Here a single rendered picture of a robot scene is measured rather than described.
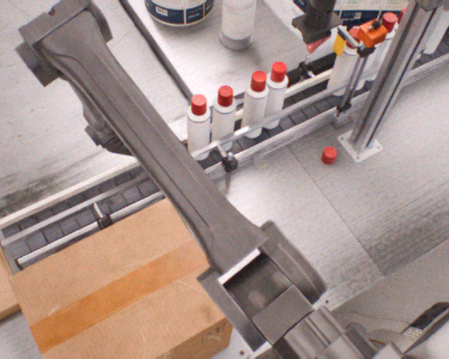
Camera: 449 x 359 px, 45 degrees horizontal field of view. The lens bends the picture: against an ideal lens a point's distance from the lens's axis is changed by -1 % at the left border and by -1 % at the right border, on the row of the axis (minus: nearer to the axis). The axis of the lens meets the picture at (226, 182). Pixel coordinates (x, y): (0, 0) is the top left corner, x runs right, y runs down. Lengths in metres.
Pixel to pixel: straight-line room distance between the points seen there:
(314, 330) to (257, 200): 0.81
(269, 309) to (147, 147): 0.20
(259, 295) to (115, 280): 0.42
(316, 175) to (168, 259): 0.56
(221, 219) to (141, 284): 0.39
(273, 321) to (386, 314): 1.66
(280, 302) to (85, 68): 0.30
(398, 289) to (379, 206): 0.90
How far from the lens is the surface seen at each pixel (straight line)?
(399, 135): 1.50
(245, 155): 1.32
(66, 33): 0.60
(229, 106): 1.18
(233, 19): 1.45
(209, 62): 1.48
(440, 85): 1.65
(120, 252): 0.95
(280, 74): 1.21
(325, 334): 0.54
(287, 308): 0.54
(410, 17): 1.12
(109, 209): 1.25
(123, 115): 0.57
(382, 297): 2.20
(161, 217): 0.97
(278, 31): 1.58
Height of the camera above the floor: 1.99
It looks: 61 degrees down
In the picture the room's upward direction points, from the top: 6 degrees clockwise
